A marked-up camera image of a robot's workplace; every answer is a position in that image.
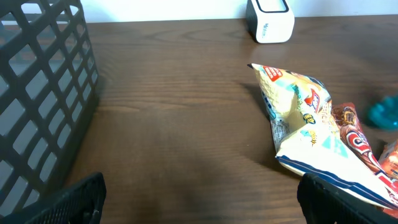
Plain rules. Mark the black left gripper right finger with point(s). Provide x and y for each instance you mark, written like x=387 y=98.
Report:
x=324 y=203

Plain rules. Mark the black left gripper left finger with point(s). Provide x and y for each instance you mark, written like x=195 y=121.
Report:
x=80 y=203

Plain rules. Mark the cream snack bag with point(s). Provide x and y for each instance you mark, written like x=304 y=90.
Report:
x=307 y=139

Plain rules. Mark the small orange snack packet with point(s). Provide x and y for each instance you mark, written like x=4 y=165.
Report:
x=389 y=160

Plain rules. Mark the orange chocolate bar wrapper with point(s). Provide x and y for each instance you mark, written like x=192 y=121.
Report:
x=352 y=135

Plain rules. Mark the blue mouthwash bottle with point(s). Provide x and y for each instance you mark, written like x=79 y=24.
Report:
x=383 y=114

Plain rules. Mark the white barcode scanner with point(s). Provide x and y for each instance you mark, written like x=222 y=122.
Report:
x=269 y=21

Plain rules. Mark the grey plastic shopping basket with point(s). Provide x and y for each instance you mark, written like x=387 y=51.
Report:
x=48 y=96

